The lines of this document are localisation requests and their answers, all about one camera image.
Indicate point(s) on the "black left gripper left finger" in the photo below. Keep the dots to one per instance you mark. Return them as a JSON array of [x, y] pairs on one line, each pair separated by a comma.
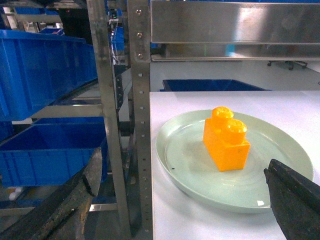
[[62, 215]]

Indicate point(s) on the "steel shelf rack frame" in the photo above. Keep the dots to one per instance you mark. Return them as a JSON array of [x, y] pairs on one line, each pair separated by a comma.
[[126, 113]]

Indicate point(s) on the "blue bin lower left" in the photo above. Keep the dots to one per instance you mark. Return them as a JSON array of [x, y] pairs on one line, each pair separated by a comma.
[[50, 154]]

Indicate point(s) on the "pale green plate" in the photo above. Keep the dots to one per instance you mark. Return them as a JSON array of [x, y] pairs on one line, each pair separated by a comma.
[[183, 155]]

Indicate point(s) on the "yellow toy brick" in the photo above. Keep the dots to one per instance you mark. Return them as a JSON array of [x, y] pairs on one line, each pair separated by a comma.
[[225, 140]]

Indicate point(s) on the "steel overhead panel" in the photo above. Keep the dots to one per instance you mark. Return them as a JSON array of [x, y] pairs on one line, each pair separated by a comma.
[[234, 31]]

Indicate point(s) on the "large blue bin upper left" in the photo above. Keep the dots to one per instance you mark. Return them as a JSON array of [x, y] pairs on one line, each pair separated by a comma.
[[36, 69]]

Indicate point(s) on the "dark blue bin behind table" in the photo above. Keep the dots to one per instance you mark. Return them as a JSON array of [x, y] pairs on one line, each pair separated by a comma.
[[207, 85]]

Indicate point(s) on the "black office chair base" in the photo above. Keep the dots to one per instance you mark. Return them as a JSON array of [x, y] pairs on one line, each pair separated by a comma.
[[288, 64]]

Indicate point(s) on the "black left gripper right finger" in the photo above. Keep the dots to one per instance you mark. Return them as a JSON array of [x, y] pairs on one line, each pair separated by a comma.
[[294, 200]]

